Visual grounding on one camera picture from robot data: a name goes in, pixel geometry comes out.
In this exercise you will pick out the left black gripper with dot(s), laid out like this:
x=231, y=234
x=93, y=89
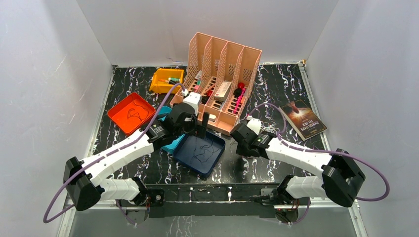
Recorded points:
x=199, y=131

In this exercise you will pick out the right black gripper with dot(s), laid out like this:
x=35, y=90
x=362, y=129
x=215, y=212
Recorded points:
x=240, y=151

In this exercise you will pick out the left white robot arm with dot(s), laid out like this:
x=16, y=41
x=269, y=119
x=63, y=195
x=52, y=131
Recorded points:
x=87, y=181

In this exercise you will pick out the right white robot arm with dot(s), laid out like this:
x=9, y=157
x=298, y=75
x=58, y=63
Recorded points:
x=335, y=176

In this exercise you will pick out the dark blue plastic tray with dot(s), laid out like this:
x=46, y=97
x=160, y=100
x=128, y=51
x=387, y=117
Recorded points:
x=200, y=155

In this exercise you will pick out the teal plastic tray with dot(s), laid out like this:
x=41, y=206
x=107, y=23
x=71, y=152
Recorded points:
x=171, y=148

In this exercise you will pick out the white pink box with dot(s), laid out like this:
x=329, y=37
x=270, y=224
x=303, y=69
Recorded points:
x=223, y=91

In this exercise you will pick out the red black bottle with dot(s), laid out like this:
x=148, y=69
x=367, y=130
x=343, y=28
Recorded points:
x=239, y=90

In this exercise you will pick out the pink pen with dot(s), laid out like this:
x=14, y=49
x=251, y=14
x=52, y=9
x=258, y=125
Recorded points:
x=239, y=100

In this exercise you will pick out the markers in yellow bin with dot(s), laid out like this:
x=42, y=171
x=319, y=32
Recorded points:
x=170, y=80

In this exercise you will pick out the brown book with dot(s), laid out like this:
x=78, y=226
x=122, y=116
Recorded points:
x=302, y=118

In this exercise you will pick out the peach file organizer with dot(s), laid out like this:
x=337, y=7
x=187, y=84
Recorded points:
x=223, y=73

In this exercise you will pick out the yellow plastic bin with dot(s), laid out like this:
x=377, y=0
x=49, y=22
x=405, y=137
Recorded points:
x=163, y=73

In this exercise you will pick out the orange plastic tray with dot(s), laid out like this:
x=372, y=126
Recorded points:
x=131, y=113

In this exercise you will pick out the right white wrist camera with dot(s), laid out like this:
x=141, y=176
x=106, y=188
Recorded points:
x=254, y=124

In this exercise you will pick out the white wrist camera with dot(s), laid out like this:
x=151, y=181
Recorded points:
x=254, y=124
x=192, y=99

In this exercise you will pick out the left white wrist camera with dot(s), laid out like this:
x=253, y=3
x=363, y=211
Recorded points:
x=192, y=99

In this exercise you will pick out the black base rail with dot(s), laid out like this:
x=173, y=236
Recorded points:
x=252, y=199

